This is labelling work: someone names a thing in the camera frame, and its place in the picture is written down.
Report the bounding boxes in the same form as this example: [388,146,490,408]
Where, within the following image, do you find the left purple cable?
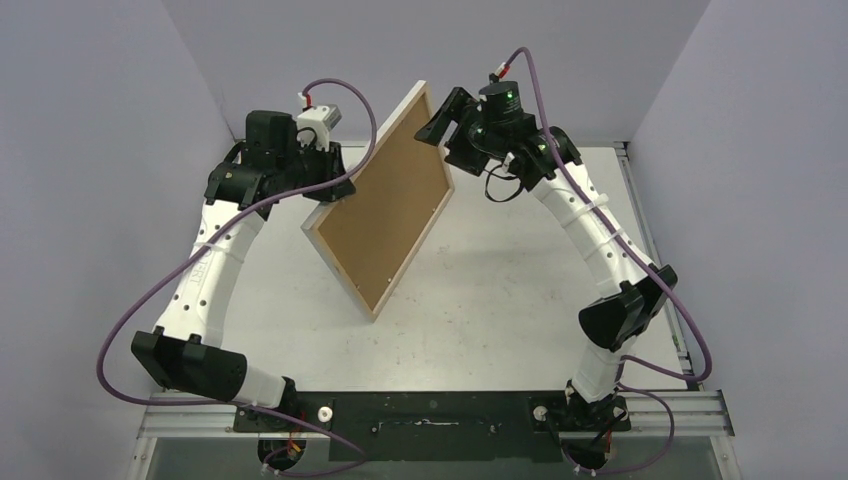
[95,78,379,478]

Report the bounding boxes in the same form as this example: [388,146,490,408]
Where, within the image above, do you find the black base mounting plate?
[233,390,632,465]

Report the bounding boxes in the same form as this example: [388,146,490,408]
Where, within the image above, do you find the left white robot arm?
[131,104,355,431]

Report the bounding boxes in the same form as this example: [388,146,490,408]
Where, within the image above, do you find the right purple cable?
[493,46,714,478]

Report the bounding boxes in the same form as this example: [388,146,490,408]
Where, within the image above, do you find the purple cable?
[95,78,379,478]
[493,46,714,478]

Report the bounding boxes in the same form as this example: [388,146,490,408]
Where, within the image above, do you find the aluminium rail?
[138,390,735,439]

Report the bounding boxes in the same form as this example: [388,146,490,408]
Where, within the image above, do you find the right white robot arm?
[414,81,677,431]

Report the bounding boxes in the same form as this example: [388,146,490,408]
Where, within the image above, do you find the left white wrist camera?
[296,104,342,151]

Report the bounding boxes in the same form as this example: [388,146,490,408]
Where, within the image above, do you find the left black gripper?
[276,137,355,202]

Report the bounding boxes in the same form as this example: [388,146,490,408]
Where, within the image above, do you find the brown cardboard backing board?
[316,99,453,313]

